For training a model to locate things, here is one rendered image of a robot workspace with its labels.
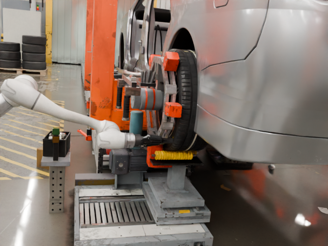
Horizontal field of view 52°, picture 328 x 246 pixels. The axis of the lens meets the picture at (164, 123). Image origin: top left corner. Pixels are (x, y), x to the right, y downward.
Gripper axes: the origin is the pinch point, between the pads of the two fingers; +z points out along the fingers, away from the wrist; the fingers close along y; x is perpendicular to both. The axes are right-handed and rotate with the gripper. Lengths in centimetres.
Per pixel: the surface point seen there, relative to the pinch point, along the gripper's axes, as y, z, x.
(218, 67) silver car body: 64, 9, 5
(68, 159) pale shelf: -27, -58, 0
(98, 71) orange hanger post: -22, -38, 68
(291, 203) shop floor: -68, 123, -22
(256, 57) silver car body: 89, 12, -11
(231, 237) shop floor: -39, 48, -51
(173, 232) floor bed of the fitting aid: -32, 7, -47
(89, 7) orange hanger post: -116, -40, 247
